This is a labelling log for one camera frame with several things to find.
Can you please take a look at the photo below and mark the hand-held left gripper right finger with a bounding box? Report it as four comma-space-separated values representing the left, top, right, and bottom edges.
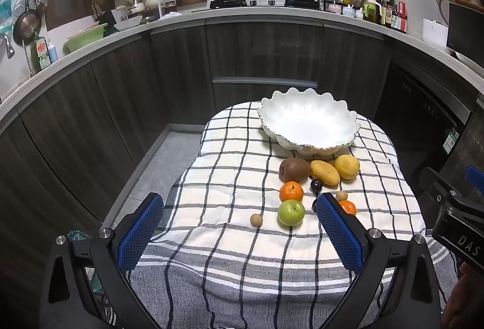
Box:
315, 193, 444, 329

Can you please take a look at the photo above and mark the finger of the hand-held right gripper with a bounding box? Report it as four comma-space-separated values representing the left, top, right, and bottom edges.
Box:
418, 167, 470, 224
465, 165, 484, 198

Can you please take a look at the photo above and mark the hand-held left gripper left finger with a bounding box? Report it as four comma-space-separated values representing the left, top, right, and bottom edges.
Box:
39, 192, 165, 329

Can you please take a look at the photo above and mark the green apple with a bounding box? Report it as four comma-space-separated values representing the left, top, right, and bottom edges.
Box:
277, 199, 306, 227

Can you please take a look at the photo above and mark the white scalloped bowl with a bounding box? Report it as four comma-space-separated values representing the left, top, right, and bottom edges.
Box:
257, 87, 361, 159

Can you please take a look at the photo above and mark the person's right hand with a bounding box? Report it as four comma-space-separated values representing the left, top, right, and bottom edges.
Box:
443, 262, 484, 329

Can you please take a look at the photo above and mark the yellow mango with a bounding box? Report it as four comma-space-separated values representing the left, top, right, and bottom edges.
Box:
309, 160, 342, 187

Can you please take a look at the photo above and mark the yellow lemon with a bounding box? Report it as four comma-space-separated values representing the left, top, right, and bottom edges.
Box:
334, 154, 361, 180

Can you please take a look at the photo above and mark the built-in black dishwasher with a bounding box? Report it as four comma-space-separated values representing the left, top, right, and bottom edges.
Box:
374, 62, 472, 180

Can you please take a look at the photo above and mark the brown kiwi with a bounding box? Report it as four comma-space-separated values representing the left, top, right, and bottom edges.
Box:
279, 158, 311, 184

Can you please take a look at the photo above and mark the checked grey white cloth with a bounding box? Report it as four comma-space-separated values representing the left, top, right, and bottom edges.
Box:
129, 101, 454, 329

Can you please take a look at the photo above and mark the white plate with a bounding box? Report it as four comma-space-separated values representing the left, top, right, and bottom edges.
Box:
455, 51, 484, 70

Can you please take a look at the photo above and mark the dark wood cabinet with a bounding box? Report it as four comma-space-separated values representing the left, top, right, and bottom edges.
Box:
0, 17, 394, 239

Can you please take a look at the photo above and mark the white box appliance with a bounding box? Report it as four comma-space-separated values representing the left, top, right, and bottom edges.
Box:
422, 18, 450, 50

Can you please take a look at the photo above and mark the black appliance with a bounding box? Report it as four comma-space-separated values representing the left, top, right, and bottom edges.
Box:
447, 2, 484, 54

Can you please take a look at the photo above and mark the white electric kettle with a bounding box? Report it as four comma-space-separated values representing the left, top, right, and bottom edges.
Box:
435, 0, 455, 27

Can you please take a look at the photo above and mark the red label bottle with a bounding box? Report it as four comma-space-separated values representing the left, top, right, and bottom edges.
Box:
395, 0, 408, 33

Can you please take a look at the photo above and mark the green lidded oil jug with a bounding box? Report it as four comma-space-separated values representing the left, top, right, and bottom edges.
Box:
363, 0, 381, 24

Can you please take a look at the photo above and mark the green basin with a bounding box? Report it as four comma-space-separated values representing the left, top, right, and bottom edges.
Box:
63, 24, 105, 54

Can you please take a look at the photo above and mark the green dish soap bottle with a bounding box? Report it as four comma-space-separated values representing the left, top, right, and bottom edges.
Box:
35, 38, 52, 71

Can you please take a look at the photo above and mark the white dish bowl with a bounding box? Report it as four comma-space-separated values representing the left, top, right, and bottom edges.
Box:
113, 16, 143, 32

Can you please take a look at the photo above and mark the black knife block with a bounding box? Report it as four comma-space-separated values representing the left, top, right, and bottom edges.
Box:
93, 4, 116, 28

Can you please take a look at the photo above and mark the steel faucet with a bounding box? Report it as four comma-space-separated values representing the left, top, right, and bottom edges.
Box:
0, 35, 16, 59

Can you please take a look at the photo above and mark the hanging frying pan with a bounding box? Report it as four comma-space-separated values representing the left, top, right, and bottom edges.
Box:
12, 9, 42, 47

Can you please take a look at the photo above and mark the black gas stove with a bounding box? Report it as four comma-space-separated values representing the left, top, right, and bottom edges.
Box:
209, 0, 320, 10

